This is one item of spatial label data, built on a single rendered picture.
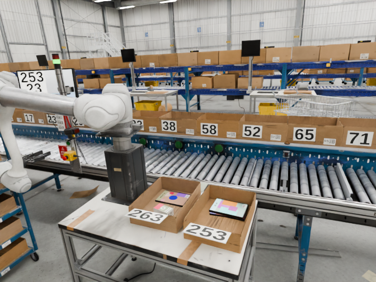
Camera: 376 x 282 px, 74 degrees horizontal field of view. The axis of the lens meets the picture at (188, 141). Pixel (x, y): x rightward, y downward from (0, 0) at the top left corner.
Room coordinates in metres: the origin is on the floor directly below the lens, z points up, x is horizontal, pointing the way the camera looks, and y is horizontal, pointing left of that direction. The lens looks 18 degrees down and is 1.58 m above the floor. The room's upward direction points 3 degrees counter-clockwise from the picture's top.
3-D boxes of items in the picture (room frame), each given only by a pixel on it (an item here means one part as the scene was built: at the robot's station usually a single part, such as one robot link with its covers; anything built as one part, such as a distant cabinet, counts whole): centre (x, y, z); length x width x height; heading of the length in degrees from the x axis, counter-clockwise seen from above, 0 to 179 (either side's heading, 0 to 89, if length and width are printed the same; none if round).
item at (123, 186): (1.45, 0.40, 0.91); 0.26 x 0.26 x 0.33; 67
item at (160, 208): (1.19, 0.15, 0.78); 0.10 x 0.06 x 0.05; 54
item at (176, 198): (1.35, 0.11, 0.76); 0.19 x 0.14 x 0.02; 66
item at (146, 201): (1.26, 0.13, 0.80); 0.38 x 0.28 x 0.10; 158
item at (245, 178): (1.73, -0.45, 0.72); 0.52 x 0.05 x 0.05; 158
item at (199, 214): (1.11, -0.16, 0.80); 0.38 x 0.28 x 0.10; 155
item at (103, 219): (1.23, 0.17, 0.74); 1.00 x 0.58 x 0.03; 67
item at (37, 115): (3.17, 1.84, 0.96); 0.39 x 0.29 x 0.17; 67
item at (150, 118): (2.57, 0.40, 0.96); 0.39 x 0.29 x 0.17; 68
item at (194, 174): (1.88, -0.09, 0.72); 0.52 x 0.05 x 0.05; 158
